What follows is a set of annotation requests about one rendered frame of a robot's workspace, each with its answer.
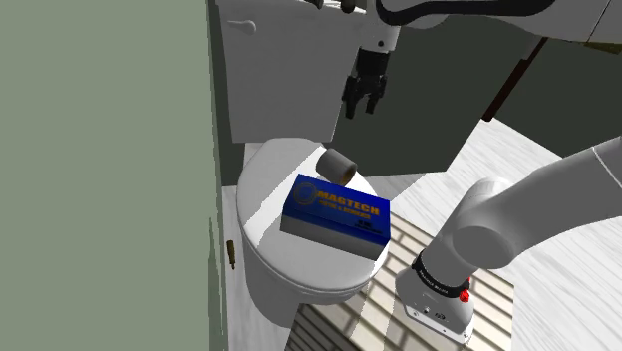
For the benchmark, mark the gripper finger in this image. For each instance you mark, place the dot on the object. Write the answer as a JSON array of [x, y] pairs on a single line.
[[350, 95], [377, 95]]

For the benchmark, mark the blue rectangular box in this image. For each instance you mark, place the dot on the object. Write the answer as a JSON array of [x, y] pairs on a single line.
[[340, 209]]

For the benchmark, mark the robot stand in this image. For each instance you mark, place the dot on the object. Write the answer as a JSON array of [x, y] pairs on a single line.
[[491, 311]]

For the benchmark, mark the white toilet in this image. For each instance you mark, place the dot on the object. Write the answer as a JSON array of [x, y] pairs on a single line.
[[311, 272]]

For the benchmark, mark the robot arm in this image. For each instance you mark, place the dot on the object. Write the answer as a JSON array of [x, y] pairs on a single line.
[[534, 204]]

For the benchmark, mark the green door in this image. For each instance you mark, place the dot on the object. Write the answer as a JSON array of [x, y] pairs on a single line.
[[97, 170]]

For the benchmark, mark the grey cardboard roll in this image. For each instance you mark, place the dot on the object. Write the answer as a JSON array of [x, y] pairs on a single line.
[[334, 165]]

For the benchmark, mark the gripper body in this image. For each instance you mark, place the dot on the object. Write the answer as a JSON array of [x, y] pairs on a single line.
[[372, 64]]

